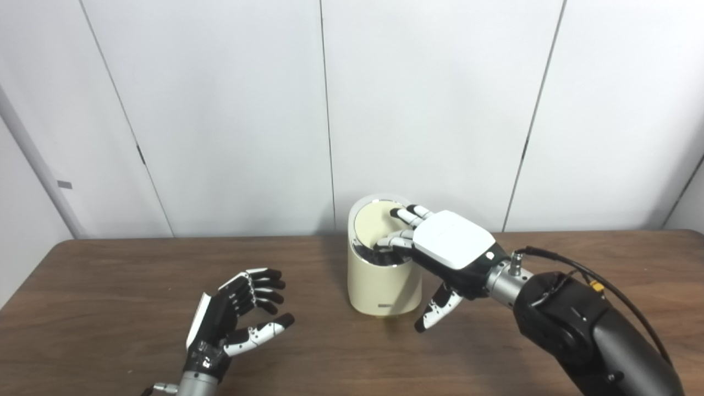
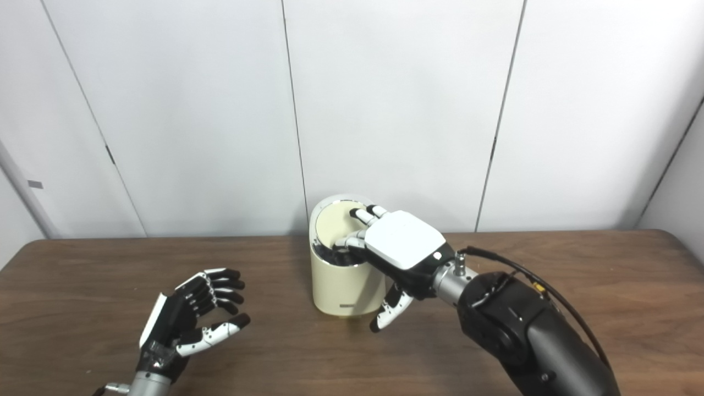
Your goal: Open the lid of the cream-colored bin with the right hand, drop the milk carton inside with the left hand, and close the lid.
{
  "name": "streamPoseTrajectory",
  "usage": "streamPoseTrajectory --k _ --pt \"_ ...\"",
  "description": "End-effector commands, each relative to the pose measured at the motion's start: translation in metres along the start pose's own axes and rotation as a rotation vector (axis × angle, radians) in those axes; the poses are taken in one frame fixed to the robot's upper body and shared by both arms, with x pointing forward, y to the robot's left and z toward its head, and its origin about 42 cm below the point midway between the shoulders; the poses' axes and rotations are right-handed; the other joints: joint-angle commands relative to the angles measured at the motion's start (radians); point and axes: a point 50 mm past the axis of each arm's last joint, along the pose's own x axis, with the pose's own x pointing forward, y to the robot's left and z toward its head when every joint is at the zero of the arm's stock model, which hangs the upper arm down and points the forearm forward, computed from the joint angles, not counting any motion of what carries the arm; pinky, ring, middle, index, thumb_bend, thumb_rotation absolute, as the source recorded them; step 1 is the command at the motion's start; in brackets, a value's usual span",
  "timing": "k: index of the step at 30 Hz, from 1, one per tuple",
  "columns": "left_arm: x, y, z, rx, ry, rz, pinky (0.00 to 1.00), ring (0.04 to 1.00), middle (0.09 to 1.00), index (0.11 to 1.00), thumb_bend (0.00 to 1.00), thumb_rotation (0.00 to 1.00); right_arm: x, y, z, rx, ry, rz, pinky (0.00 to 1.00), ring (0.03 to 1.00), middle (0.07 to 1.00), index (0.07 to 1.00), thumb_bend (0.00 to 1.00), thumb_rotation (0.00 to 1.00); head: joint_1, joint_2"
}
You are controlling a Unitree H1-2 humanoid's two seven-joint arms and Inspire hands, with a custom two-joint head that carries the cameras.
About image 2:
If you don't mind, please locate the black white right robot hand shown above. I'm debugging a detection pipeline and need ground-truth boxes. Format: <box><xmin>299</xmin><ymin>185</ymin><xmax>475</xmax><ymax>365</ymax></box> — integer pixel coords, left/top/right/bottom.
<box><xmin>334</xmin><ymin>205</ymin><xmax>457</xmax><ymax>334</ymax></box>

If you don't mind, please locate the thin wire with yellow connector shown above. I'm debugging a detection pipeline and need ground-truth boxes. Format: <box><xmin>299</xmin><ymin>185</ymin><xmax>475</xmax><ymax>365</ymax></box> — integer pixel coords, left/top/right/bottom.
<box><xmin>484</xmin><ymin>269</ymin><xmax>551</xmax><ymax>300</ymax></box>

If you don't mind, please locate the cream-colored lidded bin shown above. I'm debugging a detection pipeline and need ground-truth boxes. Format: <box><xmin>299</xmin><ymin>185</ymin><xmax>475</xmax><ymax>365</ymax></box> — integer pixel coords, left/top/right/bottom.
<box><xmin>309</xmin><ymin>194</ymin><xmax>387</xmax><ymax>318</ymax></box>

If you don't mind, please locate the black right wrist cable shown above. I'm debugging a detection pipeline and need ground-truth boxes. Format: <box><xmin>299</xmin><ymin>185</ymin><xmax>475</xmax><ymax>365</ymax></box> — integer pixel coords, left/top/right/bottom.
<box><xmin>458</xmin><ymin>246</ymin><xmax>612</xmax><ymax>369</ymax></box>

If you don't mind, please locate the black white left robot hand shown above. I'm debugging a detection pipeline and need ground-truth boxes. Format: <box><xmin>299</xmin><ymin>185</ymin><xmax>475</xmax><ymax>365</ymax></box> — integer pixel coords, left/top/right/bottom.
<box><xmin>136</xmin><ymin>268</ymin><xmax>251</xmax><ymax>384</ymax></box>

